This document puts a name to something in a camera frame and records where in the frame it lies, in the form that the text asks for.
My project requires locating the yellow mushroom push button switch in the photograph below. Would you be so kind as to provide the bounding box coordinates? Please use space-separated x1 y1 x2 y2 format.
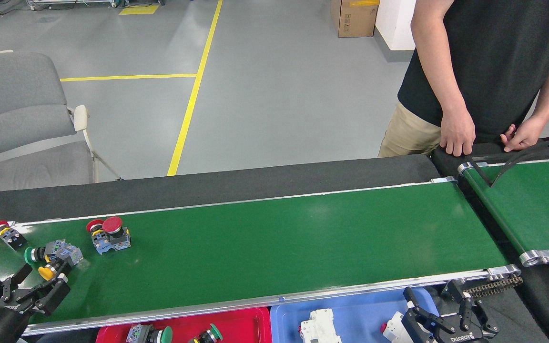
38 244 84 282

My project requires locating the brown cardboard box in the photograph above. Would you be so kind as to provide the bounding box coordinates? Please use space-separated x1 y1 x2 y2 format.
330 0 380 38

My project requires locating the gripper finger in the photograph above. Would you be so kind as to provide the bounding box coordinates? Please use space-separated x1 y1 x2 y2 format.
0 263 33 310
402 287 447 343
27 275 71 317
458 291 500 336

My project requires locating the grey office chair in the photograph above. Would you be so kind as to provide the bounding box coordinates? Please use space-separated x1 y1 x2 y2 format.
0 50 122 193

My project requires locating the long green conveyor belt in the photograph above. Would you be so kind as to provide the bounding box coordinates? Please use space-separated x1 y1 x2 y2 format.
0 176 523 336

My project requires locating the red plastic bin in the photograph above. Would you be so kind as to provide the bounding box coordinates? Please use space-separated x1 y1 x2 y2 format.
95 307 273 343

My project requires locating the white circuit breaker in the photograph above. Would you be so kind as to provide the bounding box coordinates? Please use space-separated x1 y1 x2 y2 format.
382 311 411 343
300 309 343 343

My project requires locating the black angled guide rail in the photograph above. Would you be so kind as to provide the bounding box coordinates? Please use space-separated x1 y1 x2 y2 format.
465 137 549 187

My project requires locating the person's right hand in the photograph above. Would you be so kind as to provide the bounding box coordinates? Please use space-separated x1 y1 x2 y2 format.
440 107 476 157

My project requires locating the green mushroom push button switch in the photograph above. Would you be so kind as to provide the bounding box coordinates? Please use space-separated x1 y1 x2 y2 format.
126 324 173 343
189 323 223 343
23 240 68 266

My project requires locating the person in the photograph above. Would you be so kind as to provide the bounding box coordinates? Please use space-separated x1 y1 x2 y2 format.
378 0 549 159

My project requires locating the person's left hand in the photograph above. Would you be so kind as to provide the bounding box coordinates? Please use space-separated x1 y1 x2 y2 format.
500 117 549 153

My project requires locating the blue plastic bin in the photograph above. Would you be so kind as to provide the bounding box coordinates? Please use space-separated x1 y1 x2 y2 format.
270 286 442 343

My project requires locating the green infeed conveyor belt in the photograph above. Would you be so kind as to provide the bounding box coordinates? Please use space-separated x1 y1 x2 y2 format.
458 157 549 267

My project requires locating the black drive chain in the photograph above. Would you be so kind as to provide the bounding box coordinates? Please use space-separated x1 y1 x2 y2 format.
463 276 524 298

